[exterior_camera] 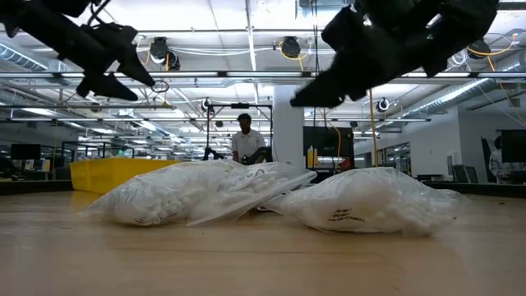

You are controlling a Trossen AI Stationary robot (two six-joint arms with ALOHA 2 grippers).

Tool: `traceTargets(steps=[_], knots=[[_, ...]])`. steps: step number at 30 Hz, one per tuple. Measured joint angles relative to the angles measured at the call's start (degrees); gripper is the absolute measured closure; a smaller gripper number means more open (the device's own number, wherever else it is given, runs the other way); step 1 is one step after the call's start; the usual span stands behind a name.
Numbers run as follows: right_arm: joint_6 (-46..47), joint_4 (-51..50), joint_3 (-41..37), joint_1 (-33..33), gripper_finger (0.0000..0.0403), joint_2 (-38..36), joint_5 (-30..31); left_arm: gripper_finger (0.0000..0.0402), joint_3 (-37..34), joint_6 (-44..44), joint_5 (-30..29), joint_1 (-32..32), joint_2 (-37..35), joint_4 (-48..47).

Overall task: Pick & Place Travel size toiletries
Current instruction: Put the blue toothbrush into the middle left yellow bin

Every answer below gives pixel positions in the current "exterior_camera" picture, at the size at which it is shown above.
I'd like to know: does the long cotton ball bag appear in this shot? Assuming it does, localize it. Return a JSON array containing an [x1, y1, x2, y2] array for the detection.
[[80, 159, 318, 229]]

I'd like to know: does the silver ventilation duct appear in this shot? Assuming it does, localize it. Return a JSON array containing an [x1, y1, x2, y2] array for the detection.
[[0, 43, 50, 73], [402, 77, 526, 120]]

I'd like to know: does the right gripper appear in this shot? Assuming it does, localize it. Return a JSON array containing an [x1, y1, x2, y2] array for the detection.
[[289, 6, 428, 109]]

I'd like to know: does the black metal frame stand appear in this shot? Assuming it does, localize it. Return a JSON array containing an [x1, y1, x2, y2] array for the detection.
[[204, 102, 275, 164]]

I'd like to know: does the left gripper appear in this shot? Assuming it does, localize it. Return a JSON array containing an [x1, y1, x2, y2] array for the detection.
[[57, 22, 156, 103]]

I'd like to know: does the black computer monitor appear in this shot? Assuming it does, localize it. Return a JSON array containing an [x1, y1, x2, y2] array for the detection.
[[10, 143, 42, 161], [500, 129, 526, 164]]

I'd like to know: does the person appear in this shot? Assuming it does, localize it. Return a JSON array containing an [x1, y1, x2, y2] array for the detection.
[[488, 135, 515, 184], [230, 113, 269, 165]]

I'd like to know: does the yellow slotted plastic basket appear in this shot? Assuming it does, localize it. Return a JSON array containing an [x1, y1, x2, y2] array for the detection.
[[68, 158, 182, 196]]

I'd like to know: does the small cotton swab bag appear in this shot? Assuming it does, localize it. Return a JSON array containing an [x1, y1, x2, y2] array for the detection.
[[262, 166, 473, 238]]

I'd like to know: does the large black screen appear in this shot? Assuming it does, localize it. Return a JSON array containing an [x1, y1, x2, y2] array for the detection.
[[302, 126, 355, 169]]

